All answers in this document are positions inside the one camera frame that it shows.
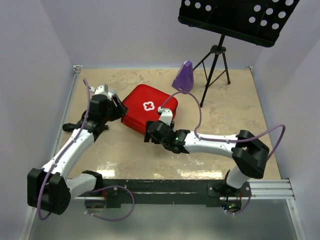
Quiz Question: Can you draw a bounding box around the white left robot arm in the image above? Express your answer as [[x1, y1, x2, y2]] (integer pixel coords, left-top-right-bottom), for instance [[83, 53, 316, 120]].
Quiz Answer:
[[26, 92, 128, 215]]

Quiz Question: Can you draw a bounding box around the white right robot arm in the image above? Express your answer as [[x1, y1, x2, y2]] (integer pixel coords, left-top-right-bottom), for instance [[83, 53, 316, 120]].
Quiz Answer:
[[144, 120, 270, 197]]

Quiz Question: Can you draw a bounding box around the black microphone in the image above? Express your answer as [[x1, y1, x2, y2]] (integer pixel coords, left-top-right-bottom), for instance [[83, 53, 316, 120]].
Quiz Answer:
[[62, 123, 77, 133]]

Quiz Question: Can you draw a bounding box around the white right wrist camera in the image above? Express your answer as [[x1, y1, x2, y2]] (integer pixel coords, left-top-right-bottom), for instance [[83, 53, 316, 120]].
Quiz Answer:
[[157, 106, 173, 126]]

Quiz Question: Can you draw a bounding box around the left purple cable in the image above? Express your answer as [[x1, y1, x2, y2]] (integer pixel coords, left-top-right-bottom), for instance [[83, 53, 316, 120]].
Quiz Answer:
[[37, 78, 93, 221]]

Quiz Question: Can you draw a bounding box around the red black medicine kit case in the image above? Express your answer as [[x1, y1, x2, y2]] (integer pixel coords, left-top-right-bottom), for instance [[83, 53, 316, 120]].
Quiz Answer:
[[121, 84, 178, 135]]

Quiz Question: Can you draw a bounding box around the black music stand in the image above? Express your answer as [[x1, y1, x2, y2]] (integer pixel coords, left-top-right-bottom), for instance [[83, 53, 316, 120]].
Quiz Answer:
[[177, 0, 301, 108]]

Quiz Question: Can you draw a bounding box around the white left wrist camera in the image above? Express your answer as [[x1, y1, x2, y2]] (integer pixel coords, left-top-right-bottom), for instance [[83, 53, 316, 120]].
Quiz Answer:
[[90, 83, 116, 99]]

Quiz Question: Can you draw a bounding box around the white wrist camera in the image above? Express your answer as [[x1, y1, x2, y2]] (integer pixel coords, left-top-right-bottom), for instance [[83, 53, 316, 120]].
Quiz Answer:
[[90, 83, 116, 99], [157, 106, 173, 126]]

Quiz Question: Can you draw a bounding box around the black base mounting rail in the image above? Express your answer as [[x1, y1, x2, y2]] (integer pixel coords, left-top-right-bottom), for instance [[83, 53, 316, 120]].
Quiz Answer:
[[74, 177, 253, 208]]

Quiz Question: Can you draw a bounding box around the purple metronome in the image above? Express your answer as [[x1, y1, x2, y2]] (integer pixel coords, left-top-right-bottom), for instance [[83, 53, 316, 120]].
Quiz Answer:
[[171, 60, 194, 94]]

